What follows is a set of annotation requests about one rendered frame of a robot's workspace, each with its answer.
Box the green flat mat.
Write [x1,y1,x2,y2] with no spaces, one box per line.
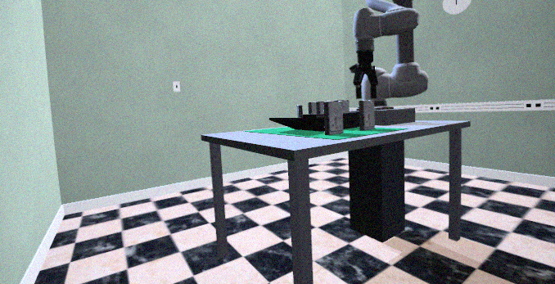
[250,127,408,140]

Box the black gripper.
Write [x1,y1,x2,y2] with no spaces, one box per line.
[353,51,378,99]

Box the status display screen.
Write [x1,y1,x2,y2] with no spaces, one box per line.
[269,118,325,132]

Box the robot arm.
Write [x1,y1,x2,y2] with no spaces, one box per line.
[354,0,428,110]

